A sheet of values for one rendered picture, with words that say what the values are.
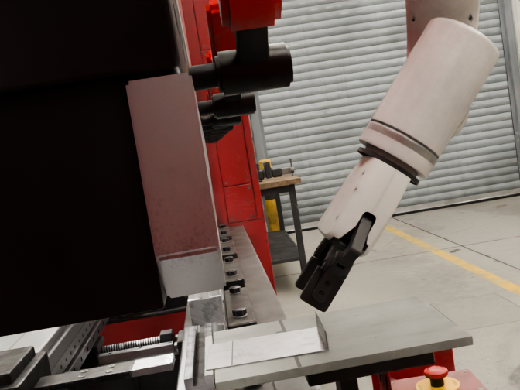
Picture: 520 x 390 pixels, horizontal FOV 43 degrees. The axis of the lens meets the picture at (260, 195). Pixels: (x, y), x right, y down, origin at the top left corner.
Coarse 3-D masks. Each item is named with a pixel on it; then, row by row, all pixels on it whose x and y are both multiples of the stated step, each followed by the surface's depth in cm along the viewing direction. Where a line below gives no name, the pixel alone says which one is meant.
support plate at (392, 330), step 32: (288, 320) 82; (352, 320) 78; (384, 320) 76; (416, 320) 74; (448, 320) 72; (320, 352) 68; (352, 352) 67; (384, 352) 65; (416, 352) 66; (224, 384) 64; (256, 384) 65
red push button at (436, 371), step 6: (432, 366) 110; (438, 366) 110; (426, 372) 108; (432, 372) 108; (438, 372) 107; (444, 372) 107; (432, 378) 107; (438, 378) 107; (432, 384) 109; (438, 384) 108
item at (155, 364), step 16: (0, 352) 75; (16, 352) 74; (32, 352) 75; (0, 368) 68; (16, 368) 69; (32, 368) 71; (48, 368) 77; (96, 368) 73; (112, 368) 72; (128, 368) 71; (144, 368) 71; (160, 368) 71; (0, 384) 67; (16, 384) 66; (32, 384) 70; (48, 384) 70; (64, 384) 70; (80, 384) 70
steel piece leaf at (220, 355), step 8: (216, 344) 76; (224, 344) 75; (232, 344) 75; (208, 352) 74; (216, 352) 73; (224, 352) 73; (208, 360) 71; (216, 360) 70; (224, 360) 70; (208, 368) 68; (216, 368) 68
